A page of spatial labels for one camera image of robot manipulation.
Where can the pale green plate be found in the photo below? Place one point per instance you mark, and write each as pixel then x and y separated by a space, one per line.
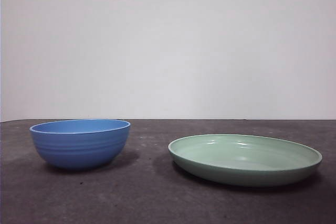
pixel 236 174

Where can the blue ribbed bowl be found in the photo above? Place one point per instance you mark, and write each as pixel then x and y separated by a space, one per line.
pixel 78 150

